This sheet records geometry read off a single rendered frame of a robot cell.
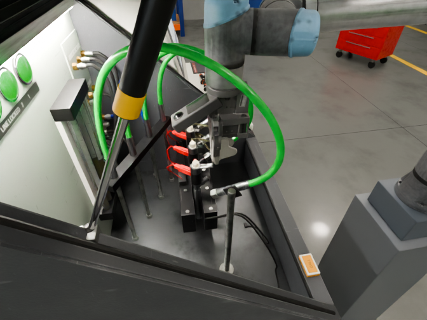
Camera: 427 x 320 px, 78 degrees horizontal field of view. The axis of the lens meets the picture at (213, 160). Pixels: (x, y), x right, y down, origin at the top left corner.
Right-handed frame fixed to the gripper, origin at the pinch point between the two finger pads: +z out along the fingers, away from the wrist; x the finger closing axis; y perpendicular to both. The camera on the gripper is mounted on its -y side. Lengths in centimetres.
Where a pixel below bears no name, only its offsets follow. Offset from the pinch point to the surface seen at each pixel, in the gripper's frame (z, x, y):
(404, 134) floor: 112, 138, 217
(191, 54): -29.3, -9.7, -4.7
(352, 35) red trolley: 74, 339, 264
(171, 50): -29.7, -8.4, -7.6
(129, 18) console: -24.8, 34.9, -18.5
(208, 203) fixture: 14.1, -1.9, -1.8
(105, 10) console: -27, 35, -24
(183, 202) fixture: 14.2, -0.4, -8.4
